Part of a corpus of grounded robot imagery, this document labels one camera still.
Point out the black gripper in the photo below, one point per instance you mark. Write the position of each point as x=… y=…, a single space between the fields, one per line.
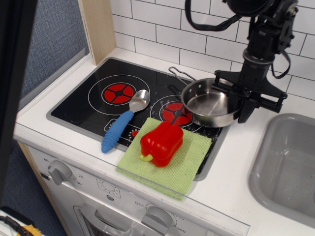
x=249 y=89

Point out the silver pot with handle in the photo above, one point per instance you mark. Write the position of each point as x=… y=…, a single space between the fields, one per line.
x=209 y=106

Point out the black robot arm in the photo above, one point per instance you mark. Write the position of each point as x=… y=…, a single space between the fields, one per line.
x=270 y=33

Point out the green rag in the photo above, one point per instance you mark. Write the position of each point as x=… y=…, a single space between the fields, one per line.
x=175 y=179

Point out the grey sink basin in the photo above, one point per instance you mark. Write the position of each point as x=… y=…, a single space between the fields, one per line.
x=282 y=178

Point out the red toy bell pepper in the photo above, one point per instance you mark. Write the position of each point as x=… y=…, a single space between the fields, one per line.
x=160 y=145

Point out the black toy stovetop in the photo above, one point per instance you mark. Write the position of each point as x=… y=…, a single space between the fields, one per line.
x=97 y=101

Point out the grey right oven knob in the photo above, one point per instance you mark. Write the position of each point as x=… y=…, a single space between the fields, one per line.
x=158 y=220

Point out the grey oven knob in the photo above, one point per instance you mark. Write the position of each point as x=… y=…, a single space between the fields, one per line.
x=158 y=220
x=59 y=172

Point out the grey left oven knob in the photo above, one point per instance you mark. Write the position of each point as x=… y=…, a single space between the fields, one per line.
x=59 y=172

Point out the blue handled silver spoon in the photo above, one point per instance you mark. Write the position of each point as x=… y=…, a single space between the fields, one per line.
x=138 y=103

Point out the light wooden post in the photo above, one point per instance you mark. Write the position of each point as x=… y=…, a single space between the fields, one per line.
x=99 y=28

